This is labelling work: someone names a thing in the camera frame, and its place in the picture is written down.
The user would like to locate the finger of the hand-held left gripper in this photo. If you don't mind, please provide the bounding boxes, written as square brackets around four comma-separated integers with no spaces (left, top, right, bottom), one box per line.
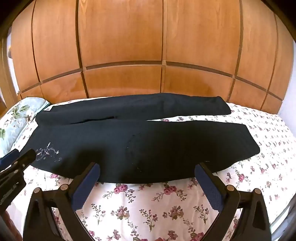
[5,149,37,178]
[0,149,20,171]

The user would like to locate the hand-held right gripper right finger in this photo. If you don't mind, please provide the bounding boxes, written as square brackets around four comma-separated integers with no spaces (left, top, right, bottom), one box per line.
[194,162,271,241]

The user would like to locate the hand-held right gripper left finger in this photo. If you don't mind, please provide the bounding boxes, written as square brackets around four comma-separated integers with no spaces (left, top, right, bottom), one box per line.
[22,161,101,241]

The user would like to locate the black pants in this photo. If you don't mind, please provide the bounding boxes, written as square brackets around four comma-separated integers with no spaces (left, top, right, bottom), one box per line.
[30,93,261,185]

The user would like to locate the light blue floral pillow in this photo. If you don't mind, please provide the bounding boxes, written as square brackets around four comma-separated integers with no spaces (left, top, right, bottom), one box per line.
[0,97,51,156]

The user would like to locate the floral quilted bedspread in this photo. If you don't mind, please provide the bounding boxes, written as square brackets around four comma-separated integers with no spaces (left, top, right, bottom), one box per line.
[0,97,293,241]

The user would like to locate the wooden wardrobe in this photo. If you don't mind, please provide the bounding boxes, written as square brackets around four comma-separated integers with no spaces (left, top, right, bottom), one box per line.
[10,0,291,112]

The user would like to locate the wooden door frame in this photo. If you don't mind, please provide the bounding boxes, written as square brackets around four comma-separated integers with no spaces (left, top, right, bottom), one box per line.
[0,38,20,112]

